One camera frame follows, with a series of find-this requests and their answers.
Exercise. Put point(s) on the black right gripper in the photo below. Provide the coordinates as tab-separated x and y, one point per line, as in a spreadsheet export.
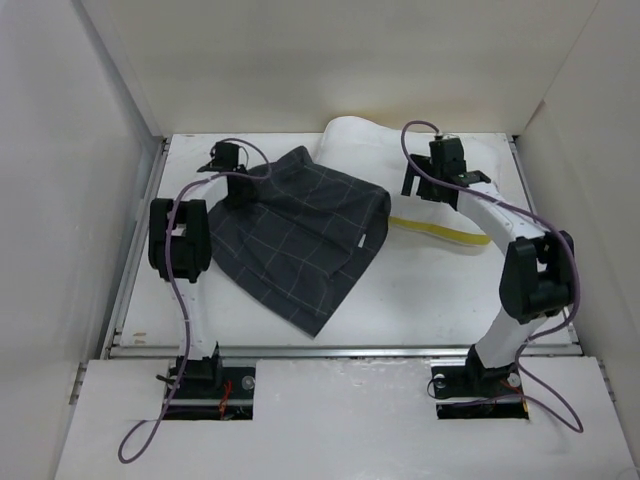
422	162

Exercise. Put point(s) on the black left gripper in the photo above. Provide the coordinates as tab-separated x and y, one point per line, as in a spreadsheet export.
247	194

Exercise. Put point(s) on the white pillow with yellow band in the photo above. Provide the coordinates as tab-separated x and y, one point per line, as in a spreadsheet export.
371	152

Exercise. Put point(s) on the dark grey checked pillowcase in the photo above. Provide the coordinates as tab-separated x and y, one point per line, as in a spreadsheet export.
301	246

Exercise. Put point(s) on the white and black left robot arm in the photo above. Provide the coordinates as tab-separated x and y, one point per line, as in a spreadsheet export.
180	251

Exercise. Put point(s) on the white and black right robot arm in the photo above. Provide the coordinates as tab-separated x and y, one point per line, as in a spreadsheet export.
537	280

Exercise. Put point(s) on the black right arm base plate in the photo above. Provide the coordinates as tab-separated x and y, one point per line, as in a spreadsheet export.
458	382

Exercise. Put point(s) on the aluminium front rail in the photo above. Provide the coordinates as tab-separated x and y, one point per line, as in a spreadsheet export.
290	352

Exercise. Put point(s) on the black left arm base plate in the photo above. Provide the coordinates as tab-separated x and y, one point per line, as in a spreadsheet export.
203	382

